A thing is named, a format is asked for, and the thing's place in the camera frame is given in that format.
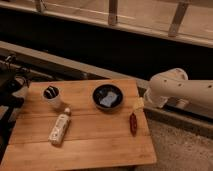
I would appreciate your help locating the metal railing frame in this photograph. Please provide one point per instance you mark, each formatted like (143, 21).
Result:
(188, 21)

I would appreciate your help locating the black object in cup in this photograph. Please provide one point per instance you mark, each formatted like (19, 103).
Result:
(51, 92)

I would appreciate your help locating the black round bowl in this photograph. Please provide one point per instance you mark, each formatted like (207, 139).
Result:
(101, 91)

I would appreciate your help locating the wooden board table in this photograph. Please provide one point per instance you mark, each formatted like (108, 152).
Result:
(94, 139)

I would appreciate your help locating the white plastic bottle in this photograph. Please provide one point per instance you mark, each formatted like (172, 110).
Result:
(58, 131)

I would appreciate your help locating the black equipment at left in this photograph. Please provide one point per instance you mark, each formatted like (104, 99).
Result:
(14, 85)

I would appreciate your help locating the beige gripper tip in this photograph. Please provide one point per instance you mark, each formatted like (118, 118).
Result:
(138, 104)

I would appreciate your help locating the white cup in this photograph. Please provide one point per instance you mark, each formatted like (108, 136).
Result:
(56, 103)

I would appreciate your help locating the blue cloth in bowl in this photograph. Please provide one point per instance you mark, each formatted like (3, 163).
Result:
(109, 99)

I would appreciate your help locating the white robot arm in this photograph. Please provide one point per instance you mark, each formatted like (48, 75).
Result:
(196, 95)

